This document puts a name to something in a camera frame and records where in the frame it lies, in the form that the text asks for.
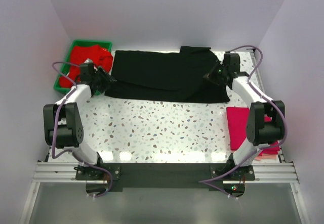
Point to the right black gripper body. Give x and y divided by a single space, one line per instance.
214 74

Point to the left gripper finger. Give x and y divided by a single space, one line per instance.
104 76
102 87

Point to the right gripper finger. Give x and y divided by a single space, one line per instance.
214 78
217 68

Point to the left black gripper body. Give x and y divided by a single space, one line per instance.
103 79

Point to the black t shirt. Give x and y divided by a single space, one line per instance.
169 77

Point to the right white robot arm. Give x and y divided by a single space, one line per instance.
266 122

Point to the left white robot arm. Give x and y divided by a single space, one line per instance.
63 128

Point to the red t shirt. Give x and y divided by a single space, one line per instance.
99 55

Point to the green plastic tray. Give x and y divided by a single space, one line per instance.
65 67

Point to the folded magenta t shirt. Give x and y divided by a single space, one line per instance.
237 119

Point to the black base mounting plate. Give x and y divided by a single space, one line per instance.
115 177

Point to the folded pink t shirt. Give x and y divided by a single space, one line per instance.
265 157

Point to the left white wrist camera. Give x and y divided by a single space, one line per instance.
88 62

